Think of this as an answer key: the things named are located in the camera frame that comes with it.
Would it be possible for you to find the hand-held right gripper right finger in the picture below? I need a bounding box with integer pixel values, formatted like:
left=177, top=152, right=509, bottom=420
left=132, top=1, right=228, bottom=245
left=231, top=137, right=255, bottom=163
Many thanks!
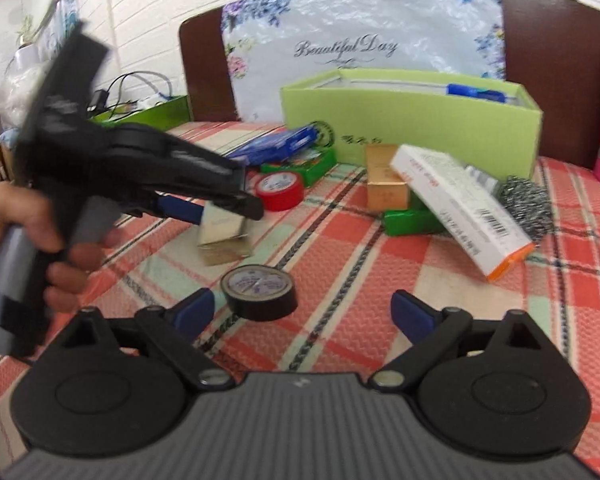
left=367, top=290, right=553, bottom=391

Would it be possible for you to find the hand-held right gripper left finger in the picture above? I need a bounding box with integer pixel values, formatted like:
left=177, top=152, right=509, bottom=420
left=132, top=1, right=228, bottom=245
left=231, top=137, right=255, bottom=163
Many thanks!
left=62, top=287, right=237, bottom=391

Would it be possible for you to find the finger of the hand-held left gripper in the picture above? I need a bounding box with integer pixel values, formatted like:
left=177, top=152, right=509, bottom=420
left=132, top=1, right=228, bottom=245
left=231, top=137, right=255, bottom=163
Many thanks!
left=125, top=194, right=205, bottom=226
left=142, top=186, right=267, bottom=222

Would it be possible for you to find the long blue gold box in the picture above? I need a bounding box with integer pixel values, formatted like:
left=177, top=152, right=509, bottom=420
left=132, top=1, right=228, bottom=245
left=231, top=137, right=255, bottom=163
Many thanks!
left=197, top=202, right=254, bottom=267

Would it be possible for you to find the light green cardboard box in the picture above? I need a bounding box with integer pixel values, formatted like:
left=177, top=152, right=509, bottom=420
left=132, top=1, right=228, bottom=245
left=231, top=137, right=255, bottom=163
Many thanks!
left=280, top=70, right=543, bottom=181

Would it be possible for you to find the dark blue box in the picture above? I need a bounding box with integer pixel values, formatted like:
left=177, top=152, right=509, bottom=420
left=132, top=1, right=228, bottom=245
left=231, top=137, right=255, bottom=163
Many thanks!
left=445, top=82, right=506, bottom=106

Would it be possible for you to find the person's left hand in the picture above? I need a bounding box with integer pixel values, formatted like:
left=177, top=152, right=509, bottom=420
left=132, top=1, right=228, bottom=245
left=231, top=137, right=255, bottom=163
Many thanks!
left=0, top=181, right=127, bottom=312

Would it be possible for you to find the green cardboard tray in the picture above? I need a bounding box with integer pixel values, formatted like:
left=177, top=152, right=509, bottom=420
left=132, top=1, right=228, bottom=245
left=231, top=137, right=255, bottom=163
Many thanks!
left=87, top=95, right=191, bottom=133

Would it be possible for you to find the red tape roll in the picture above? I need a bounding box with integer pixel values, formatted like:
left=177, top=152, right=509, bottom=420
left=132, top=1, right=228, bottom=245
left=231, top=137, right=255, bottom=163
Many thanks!
left=252, top=170, right=306, bottom=211

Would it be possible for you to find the black tape roll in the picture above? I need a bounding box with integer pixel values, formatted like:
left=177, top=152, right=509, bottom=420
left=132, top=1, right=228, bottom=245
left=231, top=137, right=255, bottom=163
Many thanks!
left=220, top=266, right=299, bottom=322

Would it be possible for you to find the blue medicine box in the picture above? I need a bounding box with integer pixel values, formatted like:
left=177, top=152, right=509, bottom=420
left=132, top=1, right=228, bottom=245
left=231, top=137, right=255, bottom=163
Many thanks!
left=227, top=126, right=318, bottom=166

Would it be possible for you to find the small green box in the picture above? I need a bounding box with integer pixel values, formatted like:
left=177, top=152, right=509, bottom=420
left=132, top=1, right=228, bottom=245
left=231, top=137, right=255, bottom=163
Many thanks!
left=382, top=195, right=448, bottom=237
left=260, top=149, right=338, bottom=188

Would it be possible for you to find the plaid bedsheet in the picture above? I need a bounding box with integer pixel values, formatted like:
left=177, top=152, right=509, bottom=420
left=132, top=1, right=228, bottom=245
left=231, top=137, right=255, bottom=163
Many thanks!
left=0, top=120, right=600, bottom=480

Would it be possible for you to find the small gold orange box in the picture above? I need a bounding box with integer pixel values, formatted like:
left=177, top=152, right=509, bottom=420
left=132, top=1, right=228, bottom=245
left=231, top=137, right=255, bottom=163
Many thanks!
left=365, top=143, right=412, bottom=212

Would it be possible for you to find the white box with orange end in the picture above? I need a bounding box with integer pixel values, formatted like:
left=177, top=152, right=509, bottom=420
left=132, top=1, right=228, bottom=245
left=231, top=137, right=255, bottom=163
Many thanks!
left=390, top=144, right=536, bottom=282

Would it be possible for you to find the steel wool scourer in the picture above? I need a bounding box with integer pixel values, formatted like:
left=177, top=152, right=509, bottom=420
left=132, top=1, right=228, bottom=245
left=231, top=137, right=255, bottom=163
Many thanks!
left=495, top=175, right=556, bottom=246

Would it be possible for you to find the floral plastic bag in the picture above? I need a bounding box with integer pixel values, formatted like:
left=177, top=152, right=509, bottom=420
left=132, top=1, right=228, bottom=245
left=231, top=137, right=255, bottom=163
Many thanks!
left=220, top=0, right=506, bottom=123

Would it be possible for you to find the brown wooden headboard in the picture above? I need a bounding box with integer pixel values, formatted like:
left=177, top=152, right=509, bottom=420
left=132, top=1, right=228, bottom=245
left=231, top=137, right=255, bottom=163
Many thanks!
left=178, top=0, right=600, bottom=171

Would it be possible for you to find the black cable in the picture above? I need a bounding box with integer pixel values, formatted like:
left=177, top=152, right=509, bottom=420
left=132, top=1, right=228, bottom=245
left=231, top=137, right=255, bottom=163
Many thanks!
left=94, top=71, right=174, bottom=111

